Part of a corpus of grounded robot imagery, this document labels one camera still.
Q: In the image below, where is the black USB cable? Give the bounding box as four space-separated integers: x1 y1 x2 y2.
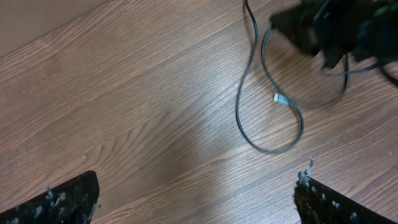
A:
260 23 351 97
234 0 305 155

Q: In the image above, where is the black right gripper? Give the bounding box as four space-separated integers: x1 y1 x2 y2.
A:
269 2 323 56

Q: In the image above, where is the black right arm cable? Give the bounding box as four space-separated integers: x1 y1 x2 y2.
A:
322 55 398 88

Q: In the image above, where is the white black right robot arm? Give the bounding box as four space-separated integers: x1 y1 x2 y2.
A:
270 0 397 68

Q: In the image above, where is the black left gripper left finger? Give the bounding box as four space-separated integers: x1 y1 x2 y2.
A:
1 170 100 224

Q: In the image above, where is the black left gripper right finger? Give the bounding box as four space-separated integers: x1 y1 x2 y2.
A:
294 160 395 224

